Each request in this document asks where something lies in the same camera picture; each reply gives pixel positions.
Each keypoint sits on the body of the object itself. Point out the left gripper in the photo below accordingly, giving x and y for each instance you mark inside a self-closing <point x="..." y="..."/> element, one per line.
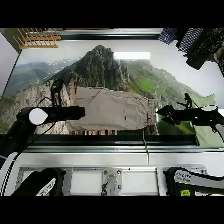
<point x="76" y="113"/>

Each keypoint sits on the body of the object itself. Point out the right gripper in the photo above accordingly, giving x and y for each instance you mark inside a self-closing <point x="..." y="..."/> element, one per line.
<point x="168" y="113"/>

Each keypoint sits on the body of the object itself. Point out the beige pants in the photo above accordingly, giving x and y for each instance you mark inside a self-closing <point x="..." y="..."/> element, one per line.
<point x="110" y="110"/>

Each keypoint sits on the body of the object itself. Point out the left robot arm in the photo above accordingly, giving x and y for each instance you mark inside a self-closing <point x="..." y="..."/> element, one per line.
<point x="23" y="124"/>

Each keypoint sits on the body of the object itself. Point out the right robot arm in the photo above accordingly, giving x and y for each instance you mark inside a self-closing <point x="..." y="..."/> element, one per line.
<point x="206" y="117"/>

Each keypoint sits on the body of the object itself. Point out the brown clothes hanger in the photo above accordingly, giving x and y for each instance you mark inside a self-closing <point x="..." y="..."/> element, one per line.
<point x="38" y="40"/>

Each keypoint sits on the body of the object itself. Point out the pale green garment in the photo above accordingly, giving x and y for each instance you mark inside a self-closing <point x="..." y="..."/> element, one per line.
<point x="210" y="135"/>

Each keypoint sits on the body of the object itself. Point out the black white dotted garment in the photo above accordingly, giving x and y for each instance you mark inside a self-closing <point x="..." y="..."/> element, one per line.
<point x="200" y="43"/>

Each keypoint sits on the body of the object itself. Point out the blue checked garment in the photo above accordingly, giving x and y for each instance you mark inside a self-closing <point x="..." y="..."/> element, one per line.
<point x="167" y="35"/>

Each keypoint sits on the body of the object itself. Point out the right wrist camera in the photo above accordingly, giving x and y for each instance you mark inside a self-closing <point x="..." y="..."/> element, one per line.
<point x="188" y="100"/>

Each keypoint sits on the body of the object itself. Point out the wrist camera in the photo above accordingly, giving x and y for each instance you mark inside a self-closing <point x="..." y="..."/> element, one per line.
<point x="56" y="87"/>
<point x="188" y="100"/>

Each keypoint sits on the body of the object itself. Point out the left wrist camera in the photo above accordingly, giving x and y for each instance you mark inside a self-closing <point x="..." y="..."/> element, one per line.
<point x="56" y="87"/>

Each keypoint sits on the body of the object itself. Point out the silver frame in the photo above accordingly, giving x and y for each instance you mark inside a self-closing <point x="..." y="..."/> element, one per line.
<point x="133" y="156"/>

